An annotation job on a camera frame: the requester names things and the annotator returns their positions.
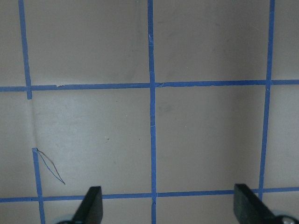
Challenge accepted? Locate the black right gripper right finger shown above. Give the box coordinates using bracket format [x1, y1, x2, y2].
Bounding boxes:
[234, 184, 276, 224]

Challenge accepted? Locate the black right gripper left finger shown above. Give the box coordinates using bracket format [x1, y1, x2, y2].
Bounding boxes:
[71, 186, 103, 224]

